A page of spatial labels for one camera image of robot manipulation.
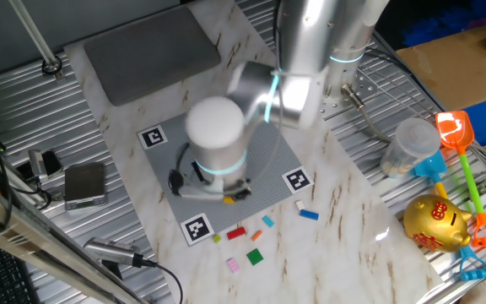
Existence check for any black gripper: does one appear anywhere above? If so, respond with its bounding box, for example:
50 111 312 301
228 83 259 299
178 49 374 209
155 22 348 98
220 179 253 202

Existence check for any red Lego brick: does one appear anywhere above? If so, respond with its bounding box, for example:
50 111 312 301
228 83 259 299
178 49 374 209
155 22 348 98
226 226 247 242

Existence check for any grey Lego baseplate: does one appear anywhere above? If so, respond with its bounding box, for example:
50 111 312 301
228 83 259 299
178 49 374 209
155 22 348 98
136 113 315 247

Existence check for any green Lego plate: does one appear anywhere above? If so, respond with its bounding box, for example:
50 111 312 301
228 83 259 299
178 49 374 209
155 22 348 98
246 247 265 267

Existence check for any black white ArUco marker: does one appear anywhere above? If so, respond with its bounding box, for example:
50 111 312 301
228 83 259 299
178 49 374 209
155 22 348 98
281 166 315 195
179 212 216 247
136 124 170 150

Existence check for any silver digital scale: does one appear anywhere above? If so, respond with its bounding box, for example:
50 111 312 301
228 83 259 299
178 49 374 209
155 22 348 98
63 161 108 212

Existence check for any grey fabric pad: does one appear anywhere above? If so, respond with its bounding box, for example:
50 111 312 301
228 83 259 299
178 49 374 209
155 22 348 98
83 4 222 106

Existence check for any clear plastic cup with bricks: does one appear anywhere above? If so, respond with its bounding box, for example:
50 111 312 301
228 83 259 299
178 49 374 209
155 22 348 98
380 117 441 179

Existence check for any gold piggy bank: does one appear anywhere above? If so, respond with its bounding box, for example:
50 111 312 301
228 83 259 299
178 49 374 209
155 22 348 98
402 193 474 254

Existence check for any brown cardboard box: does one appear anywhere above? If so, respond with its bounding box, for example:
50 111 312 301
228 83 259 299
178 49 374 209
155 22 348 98
396 19 486 111

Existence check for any silver metal pole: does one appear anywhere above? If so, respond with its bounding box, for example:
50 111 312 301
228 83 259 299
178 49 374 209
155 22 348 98
8 0 65 81

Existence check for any blue fuzzy fabric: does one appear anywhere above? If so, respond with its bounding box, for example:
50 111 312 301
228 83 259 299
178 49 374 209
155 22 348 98
402 0 486 47

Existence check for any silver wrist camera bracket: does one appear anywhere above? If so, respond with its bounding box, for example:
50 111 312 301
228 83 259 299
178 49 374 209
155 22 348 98
168 168 227 202

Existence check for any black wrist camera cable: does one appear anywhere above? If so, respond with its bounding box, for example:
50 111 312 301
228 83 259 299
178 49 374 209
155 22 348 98
167 142 192 195

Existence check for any silver depth camera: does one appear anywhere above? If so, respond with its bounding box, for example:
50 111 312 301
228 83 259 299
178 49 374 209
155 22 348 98
83 236 145 268

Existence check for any grey robot conduit cable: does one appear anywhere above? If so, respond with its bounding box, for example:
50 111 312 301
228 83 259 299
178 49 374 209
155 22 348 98
340 83 394 143

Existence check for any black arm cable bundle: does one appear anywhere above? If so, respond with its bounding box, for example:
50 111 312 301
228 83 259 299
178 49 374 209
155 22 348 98
271 0 282 75

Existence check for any perforated metal robot base plate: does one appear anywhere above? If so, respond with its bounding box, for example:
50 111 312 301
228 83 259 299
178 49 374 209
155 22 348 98
319 52 381 122

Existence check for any blue toy shovel yellow handle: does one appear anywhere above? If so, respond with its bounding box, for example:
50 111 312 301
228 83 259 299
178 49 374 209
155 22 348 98
409 149 486 283

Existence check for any aluminium frame bar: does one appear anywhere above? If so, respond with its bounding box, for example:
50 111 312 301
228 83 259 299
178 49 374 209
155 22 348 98
0 172 147 304

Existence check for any orange toy shovel green handle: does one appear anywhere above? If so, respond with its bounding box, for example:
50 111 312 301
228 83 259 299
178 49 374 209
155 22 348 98
435 110 486 248

